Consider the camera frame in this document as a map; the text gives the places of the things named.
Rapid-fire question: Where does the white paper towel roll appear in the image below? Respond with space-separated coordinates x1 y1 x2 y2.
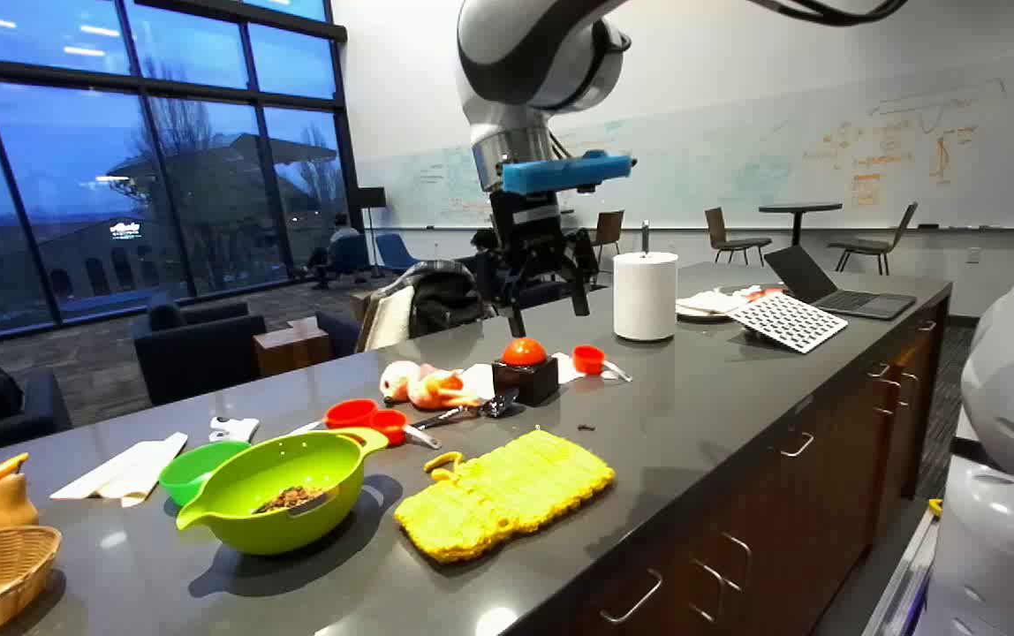
611 248 683 348

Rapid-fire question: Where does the seated person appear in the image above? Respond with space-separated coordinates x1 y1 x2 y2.
307 212 372 295

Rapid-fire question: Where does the wall whiteboard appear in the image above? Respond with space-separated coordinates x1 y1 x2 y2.
358 69 1014 234

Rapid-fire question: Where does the white blue stand panel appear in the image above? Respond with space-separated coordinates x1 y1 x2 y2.
861 492 945 636

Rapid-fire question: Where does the dark wood counter cabinet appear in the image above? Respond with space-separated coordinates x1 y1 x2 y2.
514 281 958 636

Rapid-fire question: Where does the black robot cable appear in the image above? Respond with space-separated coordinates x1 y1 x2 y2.
749 0 912 29

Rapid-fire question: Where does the orange ball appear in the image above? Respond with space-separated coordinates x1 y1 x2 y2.
497 335 552 371

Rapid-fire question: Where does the large glass window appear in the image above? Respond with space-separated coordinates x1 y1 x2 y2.
0 0 362 348

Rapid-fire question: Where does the lime green colander bowl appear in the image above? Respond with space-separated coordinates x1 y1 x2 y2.
169 427 391 560

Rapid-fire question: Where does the dark armchair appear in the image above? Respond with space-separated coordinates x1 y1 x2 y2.
129 298 267 407

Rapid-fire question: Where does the red measuring cup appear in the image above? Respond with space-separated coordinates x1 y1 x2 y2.
573 344 632 387
368 407 440 454
322 397 384 431

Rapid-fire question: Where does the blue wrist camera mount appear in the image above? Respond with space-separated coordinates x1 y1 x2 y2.
497 150 640 197

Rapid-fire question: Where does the dark grey laptop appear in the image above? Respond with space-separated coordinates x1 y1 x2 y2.
758 239 917 325

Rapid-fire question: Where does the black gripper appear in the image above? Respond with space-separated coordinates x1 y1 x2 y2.
473 189 600 344

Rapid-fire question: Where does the small green bowl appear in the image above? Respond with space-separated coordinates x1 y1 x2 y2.
155 439 251 514

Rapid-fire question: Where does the folded white napkin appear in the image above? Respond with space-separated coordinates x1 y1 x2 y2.
47 427 194 509

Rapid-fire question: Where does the black handled utensil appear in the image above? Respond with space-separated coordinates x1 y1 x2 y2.
414 397 525 431

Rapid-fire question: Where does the yellow crocheted cloth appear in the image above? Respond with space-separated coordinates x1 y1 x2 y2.
391 426 623 565

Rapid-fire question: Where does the grey black jacket pile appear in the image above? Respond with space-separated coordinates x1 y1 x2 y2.
351 259 497 354

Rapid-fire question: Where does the round dark cafe table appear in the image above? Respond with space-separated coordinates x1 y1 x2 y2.
755 197 849 248

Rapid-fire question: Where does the small white packet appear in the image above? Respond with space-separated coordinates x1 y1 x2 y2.
206 413 265 449

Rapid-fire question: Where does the brown chair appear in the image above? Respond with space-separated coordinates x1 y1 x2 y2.
589 209 627 256
828 202 922 281
698 206 772 268

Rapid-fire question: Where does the tan wooden cone piece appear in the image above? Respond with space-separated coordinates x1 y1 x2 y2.
0 470 47 536

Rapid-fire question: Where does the black square block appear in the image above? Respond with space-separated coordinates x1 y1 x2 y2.
490 354 561 411

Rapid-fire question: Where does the wooden side table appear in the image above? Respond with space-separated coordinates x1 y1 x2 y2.
251 314 334 377

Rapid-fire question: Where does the blue chair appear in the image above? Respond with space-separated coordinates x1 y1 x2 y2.
375 230 420 277

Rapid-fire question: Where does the white keyboard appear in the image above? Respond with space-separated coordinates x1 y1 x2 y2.
732 290 850 358

